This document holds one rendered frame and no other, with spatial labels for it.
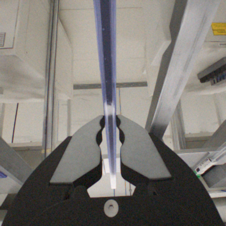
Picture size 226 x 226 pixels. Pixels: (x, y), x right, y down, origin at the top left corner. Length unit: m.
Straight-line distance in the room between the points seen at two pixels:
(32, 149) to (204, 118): 2.71
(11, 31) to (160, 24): 0.59
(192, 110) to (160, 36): 2.44
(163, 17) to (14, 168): 0.60
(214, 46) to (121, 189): 2.15
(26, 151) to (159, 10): 0.89
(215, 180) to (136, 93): 1.80
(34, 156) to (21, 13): 0.74
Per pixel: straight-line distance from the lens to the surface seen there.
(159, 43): 0.20
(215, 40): 0.67
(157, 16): 0.23
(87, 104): 2.13
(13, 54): 0.61
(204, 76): 0.81
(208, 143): 0.58
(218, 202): 0.85
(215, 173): 0.66
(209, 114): 2.81
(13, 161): 0.55
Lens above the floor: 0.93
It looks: 9 degrees down
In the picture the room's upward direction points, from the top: 177 degrees clockwise
